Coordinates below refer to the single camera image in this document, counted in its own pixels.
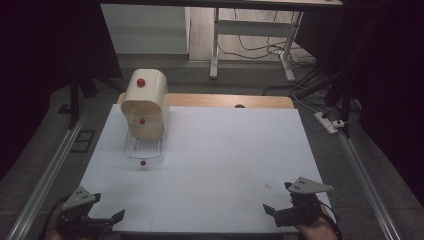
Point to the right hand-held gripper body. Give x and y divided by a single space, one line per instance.
301 205

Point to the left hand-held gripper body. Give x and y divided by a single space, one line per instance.
77 208

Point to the person's right hand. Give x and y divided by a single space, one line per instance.
318 231

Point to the person's left hand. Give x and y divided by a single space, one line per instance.
55 235

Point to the clear drawer with red knob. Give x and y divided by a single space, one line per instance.
143 156

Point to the black floor outlet box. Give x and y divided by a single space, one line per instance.
83 140

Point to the white table sheet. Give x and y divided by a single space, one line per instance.
216 160

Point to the white power strip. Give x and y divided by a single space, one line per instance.
325 121

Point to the white plug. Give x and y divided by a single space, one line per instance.
338 124

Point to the black tripod stand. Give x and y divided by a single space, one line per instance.
345 96
74 100

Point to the cream mini drawer cabinet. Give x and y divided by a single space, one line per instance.
146 100

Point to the black curtain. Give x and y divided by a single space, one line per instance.
40 50
383 66

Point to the aluminium floor rail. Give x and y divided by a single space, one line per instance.
366 186
43 180

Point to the white desk frame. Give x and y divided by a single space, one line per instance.
220 28

